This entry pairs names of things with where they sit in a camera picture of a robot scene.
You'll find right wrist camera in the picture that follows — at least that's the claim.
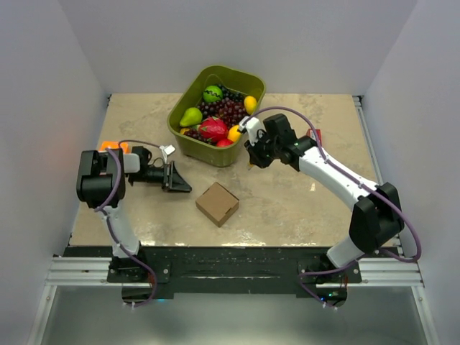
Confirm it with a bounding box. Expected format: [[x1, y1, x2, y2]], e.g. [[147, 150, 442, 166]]
[[238, 116, 265, 146]]

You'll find brown cardboard express box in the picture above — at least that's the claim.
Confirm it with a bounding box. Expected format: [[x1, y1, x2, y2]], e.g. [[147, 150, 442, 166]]
[[195, 183, 239, 227]]

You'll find red rectangular carton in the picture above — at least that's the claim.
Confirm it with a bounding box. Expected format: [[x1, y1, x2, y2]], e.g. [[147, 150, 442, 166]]
[[306, 129, 322, 146]]

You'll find purple cable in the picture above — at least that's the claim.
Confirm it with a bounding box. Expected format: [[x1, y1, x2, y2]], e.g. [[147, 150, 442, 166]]
[[244, 106, 423, 312], [93, 139, 170, 308]]

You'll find purple grape bunch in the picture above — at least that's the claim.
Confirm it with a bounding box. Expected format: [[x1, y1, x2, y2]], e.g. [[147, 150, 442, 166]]
[[179, 99, 248, 145]]

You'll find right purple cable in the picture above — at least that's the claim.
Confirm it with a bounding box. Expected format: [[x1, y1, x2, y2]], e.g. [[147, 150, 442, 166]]
[[244, 106, 423, 312]]

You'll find dark black grape bunch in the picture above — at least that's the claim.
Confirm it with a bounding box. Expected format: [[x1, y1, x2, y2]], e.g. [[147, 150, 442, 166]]
[[216, 84, 245, 102]]

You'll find red apple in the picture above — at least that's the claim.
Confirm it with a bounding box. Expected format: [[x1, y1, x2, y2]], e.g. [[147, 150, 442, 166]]
[[216, 139, 233, 147]]

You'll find green pear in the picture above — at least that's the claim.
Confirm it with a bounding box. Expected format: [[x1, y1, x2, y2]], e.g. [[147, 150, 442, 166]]
[[179, 107, 203, 127]]

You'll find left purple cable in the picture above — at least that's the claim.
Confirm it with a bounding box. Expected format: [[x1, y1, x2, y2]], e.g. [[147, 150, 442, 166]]
[[93, 139, 170, 308]]

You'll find orange plastic box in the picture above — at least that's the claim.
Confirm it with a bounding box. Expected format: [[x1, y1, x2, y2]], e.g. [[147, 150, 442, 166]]
[[98, 141, 131, 154]]

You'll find olive green plastic basin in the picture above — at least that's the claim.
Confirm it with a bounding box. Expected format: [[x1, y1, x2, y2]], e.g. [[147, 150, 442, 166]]
[[167, 65, 266, 167]]

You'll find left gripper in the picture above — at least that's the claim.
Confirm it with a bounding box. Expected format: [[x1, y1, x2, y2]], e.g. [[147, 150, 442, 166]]
[[130, 160, 192, 192]]

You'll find yellow lemon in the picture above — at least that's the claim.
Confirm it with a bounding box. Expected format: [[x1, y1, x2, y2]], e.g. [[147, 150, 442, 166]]
[[244, 96, 257, 115]]

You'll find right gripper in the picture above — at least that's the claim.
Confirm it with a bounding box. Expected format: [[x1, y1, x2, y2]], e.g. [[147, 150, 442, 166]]
[[245, 131, 281, 169]]

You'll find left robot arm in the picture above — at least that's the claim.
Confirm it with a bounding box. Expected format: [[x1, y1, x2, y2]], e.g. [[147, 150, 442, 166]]
[[76, 145, 192, 282]]

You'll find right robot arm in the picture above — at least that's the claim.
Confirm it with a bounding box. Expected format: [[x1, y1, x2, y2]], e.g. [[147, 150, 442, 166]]
[[239, 114, 404, 282]]

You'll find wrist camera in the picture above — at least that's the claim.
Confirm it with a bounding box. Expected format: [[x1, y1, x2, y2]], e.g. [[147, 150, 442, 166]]
[[159, 144, 176, 164], [238, 116, 265, 146]]

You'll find orange yellow mango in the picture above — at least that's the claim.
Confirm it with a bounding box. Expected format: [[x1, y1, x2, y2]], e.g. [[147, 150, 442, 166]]
[[227, 125, 242, 142]]

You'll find green striped ball fruit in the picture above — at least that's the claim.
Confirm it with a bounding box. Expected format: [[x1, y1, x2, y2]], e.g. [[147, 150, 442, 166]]
[[203, 85, 223, 104]]

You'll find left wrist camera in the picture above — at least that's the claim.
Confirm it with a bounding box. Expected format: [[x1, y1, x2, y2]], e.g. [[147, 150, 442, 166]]
[[159, 144, 176, 164]]

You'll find red dragon fruit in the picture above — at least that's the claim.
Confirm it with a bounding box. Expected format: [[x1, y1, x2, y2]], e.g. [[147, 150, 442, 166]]
[[198, 116, 229, 143]]

